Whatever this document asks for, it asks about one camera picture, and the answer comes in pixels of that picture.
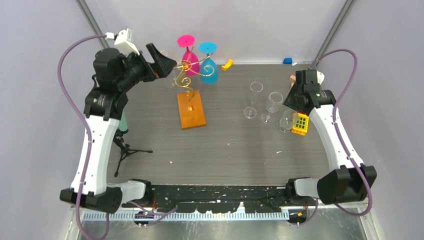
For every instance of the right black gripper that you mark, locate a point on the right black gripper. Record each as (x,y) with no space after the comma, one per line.
(289,102)

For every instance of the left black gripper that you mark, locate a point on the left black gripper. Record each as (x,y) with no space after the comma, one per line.
(162,66)

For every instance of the clear ribbed wine glass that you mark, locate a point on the clear ribbed wine glass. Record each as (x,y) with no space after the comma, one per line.
(272,105)

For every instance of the clear flute glass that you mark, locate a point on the clear flute glass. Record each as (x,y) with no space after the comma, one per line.
(255,88)

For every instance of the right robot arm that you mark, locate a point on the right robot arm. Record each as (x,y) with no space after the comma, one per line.
(348,176)

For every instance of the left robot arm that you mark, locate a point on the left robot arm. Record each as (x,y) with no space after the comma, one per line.
(115,73)

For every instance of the pink wine glass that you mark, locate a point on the pink wine glass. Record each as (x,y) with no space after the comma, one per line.
(187,41)

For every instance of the blue wine glass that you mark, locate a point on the blue wine glass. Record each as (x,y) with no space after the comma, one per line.
(209,73)

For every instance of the orange wooden rack base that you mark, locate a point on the orange wooden rack base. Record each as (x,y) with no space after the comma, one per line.
(191,113)

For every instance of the wooden toy block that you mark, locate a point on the wooden toy block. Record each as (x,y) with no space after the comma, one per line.
(292,79)

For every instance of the colourful toy brick building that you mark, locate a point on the colourful toy brick building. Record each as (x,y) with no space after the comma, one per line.
(302,125)

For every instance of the blue toy block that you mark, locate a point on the blue toy block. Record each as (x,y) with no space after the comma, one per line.
(287,61)

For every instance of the yellow toy block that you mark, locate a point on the yellow toy block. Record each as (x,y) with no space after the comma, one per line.
(227,65)

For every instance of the mint green cup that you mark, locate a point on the mint green cup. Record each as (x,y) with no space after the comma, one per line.
(123,125)

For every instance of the small black tripod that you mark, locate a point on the small black tripod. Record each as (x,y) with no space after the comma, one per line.
(127,152)

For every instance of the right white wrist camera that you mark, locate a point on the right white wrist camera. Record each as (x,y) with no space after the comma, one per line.
(320,77)

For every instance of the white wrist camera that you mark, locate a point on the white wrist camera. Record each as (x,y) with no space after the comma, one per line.
(123,41)
(320,77)

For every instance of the gold wire wine glass rack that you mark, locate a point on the gold wire wine glass rack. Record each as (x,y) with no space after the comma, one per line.
(185,67)

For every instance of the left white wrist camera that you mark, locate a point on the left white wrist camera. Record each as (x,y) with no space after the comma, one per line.
(123,41)

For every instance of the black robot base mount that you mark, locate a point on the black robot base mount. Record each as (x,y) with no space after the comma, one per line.
(166,202)

